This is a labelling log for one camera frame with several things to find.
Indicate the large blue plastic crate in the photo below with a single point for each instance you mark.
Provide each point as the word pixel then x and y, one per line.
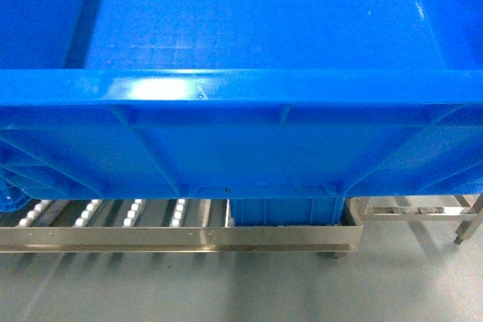
pixel 241 99

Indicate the blue crate far left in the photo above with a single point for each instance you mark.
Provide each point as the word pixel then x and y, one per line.
pixel 13 197

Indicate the stainless steel roller shelf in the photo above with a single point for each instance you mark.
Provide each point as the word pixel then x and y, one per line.
pixel 162 226

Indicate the blue crate on shelf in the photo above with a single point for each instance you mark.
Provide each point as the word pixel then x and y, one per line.
pixel 287 211

